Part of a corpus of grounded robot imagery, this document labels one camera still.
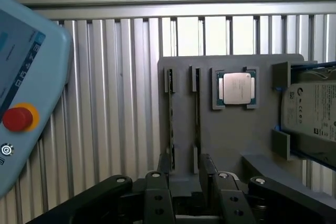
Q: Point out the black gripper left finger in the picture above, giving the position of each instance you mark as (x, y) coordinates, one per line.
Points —
(155, 197)

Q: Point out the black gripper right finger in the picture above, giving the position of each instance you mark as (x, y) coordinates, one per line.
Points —
(228, 200)

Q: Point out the green RAM stick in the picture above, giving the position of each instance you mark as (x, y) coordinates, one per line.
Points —
(171, 119)

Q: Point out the grey parts rack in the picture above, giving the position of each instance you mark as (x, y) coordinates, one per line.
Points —
(231, 132)

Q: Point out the silver CPU chip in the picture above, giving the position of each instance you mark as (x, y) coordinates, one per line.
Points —
(236, 87)

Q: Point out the silver hard disk drive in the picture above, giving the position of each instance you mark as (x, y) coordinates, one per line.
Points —
(309, 108)

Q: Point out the light blue teach pendant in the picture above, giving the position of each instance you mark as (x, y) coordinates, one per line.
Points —
(26, 90)

